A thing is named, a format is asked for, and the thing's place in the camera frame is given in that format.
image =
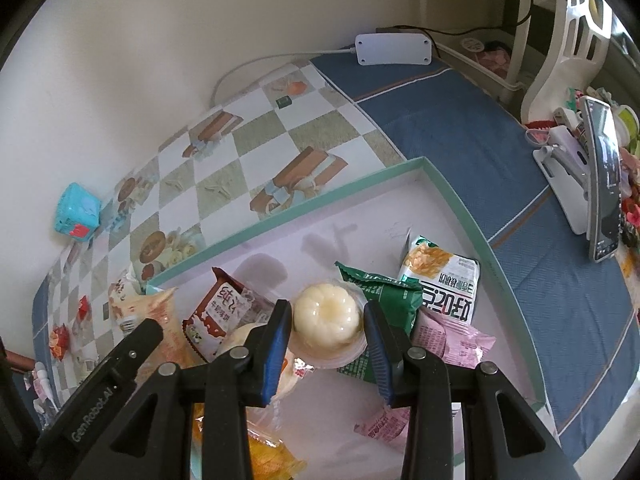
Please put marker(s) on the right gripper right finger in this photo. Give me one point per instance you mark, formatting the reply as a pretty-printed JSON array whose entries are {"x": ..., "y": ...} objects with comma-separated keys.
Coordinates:
[{"x": 503, "y": 438}]

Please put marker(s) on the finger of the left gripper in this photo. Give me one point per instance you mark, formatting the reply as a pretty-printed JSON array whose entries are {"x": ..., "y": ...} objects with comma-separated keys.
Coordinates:
[{"x": 106, "y": 429}]

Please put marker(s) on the red crinkled snack packet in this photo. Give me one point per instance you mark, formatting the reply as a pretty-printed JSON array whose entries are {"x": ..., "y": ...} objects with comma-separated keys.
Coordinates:
[{"x": 59, "y": 341}]

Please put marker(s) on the yellow snack packet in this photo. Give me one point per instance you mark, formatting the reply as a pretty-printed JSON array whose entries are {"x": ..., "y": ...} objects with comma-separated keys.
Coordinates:
[{"x": 269, "y": 456}]

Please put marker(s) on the red white biscuit packet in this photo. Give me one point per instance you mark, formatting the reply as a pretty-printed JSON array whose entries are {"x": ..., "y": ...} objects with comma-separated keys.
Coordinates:
[{"x": 227, "y": 306}]

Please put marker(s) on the green white snack packet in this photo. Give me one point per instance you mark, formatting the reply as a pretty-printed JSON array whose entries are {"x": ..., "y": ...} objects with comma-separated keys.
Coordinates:
[{"x": 449, "y": 281}]

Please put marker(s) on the dark green snack packet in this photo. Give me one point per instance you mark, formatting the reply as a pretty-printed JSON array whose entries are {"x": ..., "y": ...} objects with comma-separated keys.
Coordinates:
[{"x": 399, "y": 298}]

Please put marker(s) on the jelly pudding cup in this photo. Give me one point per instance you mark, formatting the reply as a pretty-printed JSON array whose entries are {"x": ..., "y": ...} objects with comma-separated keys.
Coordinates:
[{"x": 327, "y": 327}]

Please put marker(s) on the orange striped bread packet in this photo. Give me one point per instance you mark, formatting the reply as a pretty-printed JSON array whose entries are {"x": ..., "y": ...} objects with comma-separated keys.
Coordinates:
[{"x": 160, "y": 307}]

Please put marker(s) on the pink snack packet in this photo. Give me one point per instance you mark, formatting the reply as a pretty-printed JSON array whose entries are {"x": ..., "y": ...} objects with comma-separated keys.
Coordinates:
[{"x": 455, "y": 342}]

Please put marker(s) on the pink small sachet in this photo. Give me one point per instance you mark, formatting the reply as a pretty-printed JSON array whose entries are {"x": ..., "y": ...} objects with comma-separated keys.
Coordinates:
[{"x": 41, "y": 382}]

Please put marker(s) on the reddish brown pipe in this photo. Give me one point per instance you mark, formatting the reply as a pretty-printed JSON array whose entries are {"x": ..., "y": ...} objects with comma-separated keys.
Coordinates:
[{"x": 19, "y": 363}]

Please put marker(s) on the small red candy packet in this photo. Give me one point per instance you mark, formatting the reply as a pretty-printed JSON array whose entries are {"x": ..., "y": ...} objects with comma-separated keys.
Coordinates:
[{"x": 83, "y": 310}]

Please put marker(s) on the white cream snack packet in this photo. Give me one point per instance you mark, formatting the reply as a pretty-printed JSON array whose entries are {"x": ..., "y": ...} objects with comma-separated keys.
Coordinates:
[{"x": 126, "y": 302}]

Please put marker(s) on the teal toy box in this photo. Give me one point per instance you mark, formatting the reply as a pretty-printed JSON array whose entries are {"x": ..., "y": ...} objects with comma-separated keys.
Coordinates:
[{"x": 78, "y": 213}]

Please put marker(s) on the white phone stand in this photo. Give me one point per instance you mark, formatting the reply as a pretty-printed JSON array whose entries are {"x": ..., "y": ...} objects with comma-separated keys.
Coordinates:
[{"x": 564, "y": 164}]

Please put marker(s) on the smartphone on stand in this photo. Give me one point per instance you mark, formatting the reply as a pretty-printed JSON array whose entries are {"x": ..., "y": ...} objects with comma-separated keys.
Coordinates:
[{"x": 603, "y": 178}]

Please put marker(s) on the colourful clutter pile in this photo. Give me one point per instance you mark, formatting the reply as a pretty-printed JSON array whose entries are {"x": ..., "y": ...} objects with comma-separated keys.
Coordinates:
[{"x": 627, "y": 130}]

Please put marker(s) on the white power strip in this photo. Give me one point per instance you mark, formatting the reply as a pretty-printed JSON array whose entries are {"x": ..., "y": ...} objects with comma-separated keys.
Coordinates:
[{"x": 393, "y": 48}]

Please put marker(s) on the white plastic chair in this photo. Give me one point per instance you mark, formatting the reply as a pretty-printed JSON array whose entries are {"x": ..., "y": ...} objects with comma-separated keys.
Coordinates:
[{"x": 582, "y": 30}]

